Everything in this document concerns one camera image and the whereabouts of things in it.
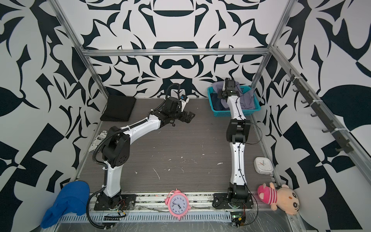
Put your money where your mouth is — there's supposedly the black skirt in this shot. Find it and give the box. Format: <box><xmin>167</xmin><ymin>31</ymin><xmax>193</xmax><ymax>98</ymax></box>
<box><xmin>100</xmin><ymin>95</ymin><xmax>136</xmax><ymax>122</ymax></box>

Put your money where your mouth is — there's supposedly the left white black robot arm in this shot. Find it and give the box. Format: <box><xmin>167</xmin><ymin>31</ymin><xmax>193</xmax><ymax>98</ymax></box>
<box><xmin>86</xmin><ymin>83</ymin><xmax>195</xmax><ymax>212</ymax></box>

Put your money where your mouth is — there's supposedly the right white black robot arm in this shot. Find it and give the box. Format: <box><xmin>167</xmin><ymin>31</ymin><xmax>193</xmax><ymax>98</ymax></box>
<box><xmin>208</xmin><ymin>78</ymin><xmax>260</xmax><ymax>204</ymax></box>

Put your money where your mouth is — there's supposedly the dark navy garment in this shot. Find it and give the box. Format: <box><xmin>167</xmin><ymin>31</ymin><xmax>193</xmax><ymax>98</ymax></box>
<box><xmin>210</xmin><ymin>93</ymin><xmax>229</xmax><ymax>111</ymax></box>

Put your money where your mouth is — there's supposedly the purple grey skirt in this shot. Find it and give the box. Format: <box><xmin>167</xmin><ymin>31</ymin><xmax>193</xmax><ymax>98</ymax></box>
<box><xmin>212</xmin><ymin>81</ymin><xmax>255</xmax><ymax>110</ymax></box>

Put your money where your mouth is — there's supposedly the teal plastic basket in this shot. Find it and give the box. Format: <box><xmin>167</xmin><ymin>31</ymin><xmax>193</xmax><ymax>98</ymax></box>
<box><xmin>207</xmin><ymin>86</ymin><xmax>261</xmax><ymax>118</ymax></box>

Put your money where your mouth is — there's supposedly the white square clock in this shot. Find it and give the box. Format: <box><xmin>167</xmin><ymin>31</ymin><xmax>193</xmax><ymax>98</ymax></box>
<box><xmin>254</xmin><ymin>157</ymin><xmax>273</xmax><ymax>175</ymax></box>

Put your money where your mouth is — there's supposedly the pink alarm clock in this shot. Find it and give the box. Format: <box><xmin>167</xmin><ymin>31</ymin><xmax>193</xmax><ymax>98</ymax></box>
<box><xmin>165</xmin><ymin>189</ymin><xmax>191</xmax><ymax>220</ymax></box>

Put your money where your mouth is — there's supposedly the small green circuit board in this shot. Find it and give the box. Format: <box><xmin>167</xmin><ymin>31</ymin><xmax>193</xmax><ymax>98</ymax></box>
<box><xmin>231</xmin><ymin>212</ymin><xmax>246</xmax><ymax>227</ymax></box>

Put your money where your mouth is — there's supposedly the pink plush pig toy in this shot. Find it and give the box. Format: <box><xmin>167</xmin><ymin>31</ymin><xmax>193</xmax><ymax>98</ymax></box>
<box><xmin>258</xmin><ymin>182</ymin><xmax>300</xmax><ymax>216</ymax></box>

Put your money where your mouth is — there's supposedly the blue cloth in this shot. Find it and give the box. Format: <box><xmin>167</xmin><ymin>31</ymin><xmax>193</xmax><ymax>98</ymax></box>
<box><xmin>40</xmin><ymin>181</ymin><xmax>90</xmax><ymax>229</ymax></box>

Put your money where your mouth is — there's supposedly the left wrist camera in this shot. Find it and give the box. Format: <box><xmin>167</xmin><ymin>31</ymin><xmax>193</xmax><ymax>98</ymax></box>
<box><xmin>180</xmin><ymin>95</ymin><xmax>189</xmax><ymax>112</ymax></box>

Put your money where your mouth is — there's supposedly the white slotted cable duct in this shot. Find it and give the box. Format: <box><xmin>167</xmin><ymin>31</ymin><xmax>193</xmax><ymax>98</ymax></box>
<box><xmin>59</xmin><ymin>211</ymin><xmax>232</xmax><ymax>224</ymax></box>

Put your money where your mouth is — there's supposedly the black wall hook rack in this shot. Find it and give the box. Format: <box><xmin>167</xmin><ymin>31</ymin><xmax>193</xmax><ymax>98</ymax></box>
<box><xmin>287</xmin><ymin>69</ymin><xmax>354</xmax><ymax>154</ymax></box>

